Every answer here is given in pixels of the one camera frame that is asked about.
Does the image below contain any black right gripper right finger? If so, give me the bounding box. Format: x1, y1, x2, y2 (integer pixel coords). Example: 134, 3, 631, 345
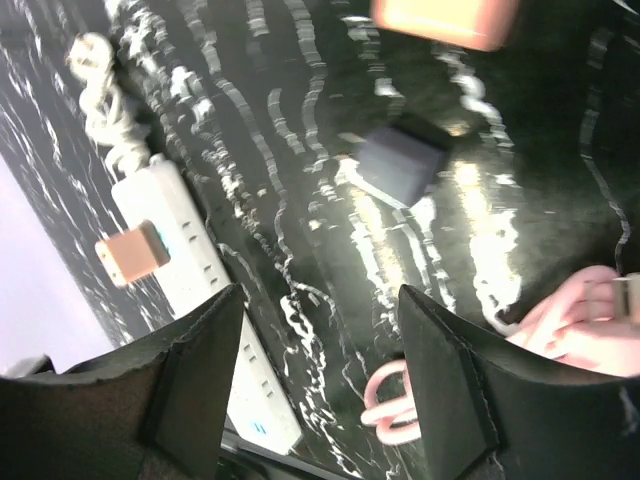
398, 285, 639, 479

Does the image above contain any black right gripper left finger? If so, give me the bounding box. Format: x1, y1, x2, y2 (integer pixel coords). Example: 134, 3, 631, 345
1, 286, 244, 479

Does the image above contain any white power strip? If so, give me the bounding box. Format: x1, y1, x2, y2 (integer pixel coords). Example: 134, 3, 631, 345
112, 154, 302, 455

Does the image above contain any pink power strip cable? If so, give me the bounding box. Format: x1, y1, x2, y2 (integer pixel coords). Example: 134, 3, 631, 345
360, 264, 640, 445

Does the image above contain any pink plug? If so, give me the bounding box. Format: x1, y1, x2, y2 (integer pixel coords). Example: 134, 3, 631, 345
95, 220, 171, 288

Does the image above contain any dark navy plug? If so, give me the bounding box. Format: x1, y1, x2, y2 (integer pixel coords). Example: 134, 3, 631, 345
351, 124, 452, 209

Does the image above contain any orange plug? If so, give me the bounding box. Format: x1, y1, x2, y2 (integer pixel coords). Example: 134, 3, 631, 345
371, 0, 520, 52

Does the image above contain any white coiled power strip cable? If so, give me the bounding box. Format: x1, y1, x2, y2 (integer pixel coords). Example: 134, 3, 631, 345
67, 32, 151, 174

